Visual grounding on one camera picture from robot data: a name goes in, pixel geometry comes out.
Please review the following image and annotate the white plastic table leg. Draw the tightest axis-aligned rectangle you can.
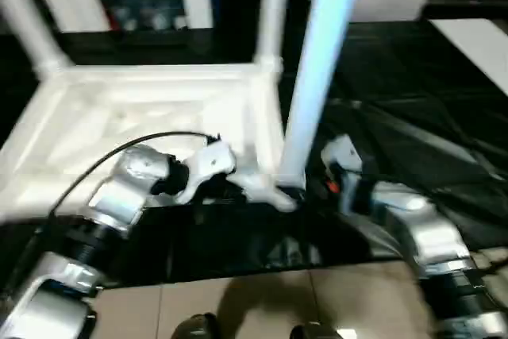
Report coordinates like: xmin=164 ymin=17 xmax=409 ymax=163
xmin=276 ymin=0 xmax=365 ymax=194
xmin=252 ymin=0 xmax=294 ymax=73
xmin=0 ymin=0 xmax=75 ymax=75

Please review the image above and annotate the white plastic table top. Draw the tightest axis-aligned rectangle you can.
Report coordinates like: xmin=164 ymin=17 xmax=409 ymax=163
xmin=0 ymin=58 xmax=303 ymax=222

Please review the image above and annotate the black mat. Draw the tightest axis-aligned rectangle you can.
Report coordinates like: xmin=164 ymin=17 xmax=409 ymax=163
xmin=0 ymin=21 xmax=508 ymax=288

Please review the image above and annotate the dark left robot leg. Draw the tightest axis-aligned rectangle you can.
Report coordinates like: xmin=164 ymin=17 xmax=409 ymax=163
xmin=173 ymin=312 xmax=220 ymax=339

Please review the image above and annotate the white flat panel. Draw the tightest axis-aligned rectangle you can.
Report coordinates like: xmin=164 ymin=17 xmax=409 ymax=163
xmin=429 ymin=17 xmax=508 ymax=98

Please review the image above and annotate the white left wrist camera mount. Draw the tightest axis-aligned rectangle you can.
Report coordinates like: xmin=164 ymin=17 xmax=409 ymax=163
xmin=173 ymin=139 xmax=238 ymax=206

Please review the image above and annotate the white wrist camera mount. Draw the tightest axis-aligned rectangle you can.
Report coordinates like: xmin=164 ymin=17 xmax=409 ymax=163
xmin=319 ymin=133 xmax=365 ymax=214
xmin=173 ymin=139 xmax=238 ymax=206

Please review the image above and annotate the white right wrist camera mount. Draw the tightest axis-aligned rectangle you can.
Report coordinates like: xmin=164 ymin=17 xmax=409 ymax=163
xmin=319 ymin=133 xmax=365 ymax=214

